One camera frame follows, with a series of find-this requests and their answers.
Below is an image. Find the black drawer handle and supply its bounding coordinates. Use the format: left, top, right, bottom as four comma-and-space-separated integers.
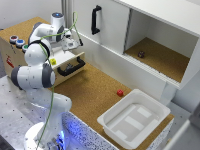
56, 55, 86, 78

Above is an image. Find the pink block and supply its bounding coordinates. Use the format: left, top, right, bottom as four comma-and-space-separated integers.
116, 89, 125, 97

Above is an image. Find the green button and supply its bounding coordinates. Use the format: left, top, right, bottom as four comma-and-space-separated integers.
21, 43, 30, 53

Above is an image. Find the white cabinet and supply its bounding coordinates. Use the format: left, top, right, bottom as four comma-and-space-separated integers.
68, 0, 200, 105

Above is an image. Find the white sliding door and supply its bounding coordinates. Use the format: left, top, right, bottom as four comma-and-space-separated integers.
71, 0, 131, 56

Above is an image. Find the red button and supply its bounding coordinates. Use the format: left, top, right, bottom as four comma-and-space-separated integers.
9, 35, 19, 45

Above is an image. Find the white plastic box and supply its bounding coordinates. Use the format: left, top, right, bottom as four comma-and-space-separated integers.
96, 88, 172, 150

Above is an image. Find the black door handle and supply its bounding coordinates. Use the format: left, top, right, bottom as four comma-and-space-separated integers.
90, 4, 103, 36

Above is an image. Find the yellow block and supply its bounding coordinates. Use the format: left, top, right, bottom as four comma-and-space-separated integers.
49, 58, 57, 66

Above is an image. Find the green cable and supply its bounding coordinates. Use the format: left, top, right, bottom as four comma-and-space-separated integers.
34, 11, 84, 150

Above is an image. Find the blue button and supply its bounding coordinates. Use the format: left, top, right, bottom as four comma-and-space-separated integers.
15, 38, 26, 48

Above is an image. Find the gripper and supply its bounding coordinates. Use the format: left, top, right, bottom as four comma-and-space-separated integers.
61, 31, 85, 51

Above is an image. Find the purple block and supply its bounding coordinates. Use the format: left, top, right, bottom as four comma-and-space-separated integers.
137, 50, 146, 59

